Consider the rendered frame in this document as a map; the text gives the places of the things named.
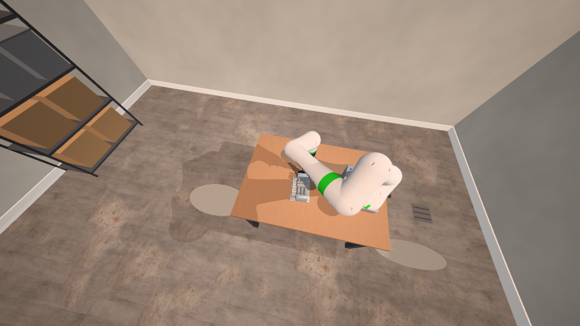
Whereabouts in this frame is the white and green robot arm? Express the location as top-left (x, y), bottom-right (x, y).
top-left (284, 131), bottom-right (402, 216)

